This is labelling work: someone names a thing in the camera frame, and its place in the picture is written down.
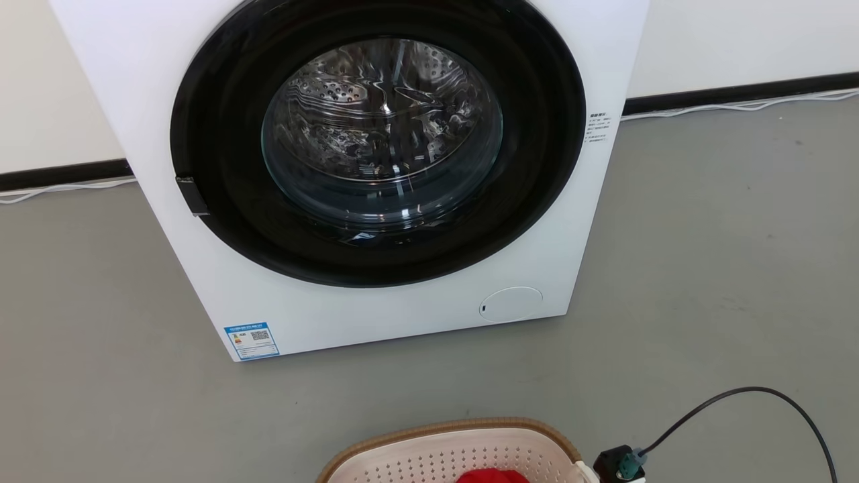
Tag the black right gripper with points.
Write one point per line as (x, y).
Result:
(614, 466)

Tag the beige perforated laundry basket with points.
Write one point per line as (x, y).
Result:
(443, 449)

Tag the red garment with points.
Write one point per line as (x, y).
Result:
(492, 477)

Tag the round white filter cover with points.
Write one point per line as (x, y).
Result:
(511, 303)

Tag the black text warning sticker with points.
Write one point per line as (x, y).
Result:
(596, 127)

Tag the blue energy label sticker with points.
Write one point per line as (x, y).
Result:
(251, 340)

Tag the white front-load washing machine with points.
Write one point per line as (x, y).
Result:
(168, 282)

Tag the black round washer door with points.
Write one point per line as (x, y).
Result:
(221, 134)

